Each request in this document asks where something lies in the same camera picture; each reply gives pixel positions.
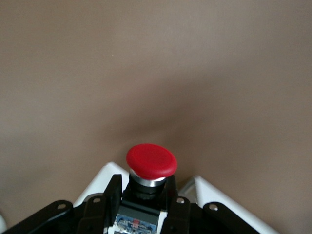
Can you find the white drawer with notch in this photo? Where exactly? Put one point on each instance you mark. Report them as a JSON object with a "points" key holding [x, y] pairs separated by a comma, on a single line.
{"points": [[219, 195]]}

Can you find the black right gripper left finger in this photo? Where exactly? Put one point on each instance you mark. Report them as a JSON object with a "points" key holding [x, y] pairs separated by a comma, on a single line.
{"points": [[97, 214]]}

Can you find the red push button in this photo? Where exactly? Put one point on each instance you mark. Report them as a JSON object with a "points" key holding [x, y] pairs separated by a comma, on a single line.
{"points": [[151, 158]]}

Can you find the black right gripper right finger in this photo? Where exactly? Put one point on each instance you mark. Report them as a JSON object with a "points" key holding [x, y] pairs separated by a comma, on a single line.
{"points": [[180, 217]]}

